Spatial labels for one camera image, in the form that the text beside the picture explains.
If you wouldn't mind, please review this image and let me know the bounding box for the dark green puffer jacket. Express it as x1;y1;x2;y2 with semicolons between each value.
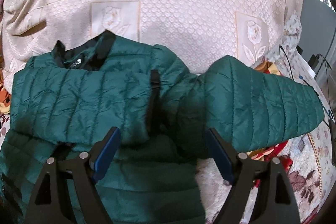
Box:
1;31;325;223

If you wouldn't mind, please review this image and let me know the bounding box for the floral fleece blanket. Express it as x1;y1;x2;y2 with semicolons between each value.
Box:
196;12;335;223

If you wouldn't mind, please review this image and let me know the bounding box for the black cable on bed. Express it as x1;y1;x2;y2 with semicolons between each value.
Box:
278;44;296;81

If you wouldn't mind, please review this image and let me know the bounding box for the cream embossed bedspread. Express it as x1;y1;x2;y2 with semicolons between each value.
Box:
1;0;303;90

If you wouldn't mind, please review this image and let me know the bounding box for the red yellow patterned cloth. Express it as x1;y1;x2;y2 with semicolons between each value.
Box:
247;61;293;172

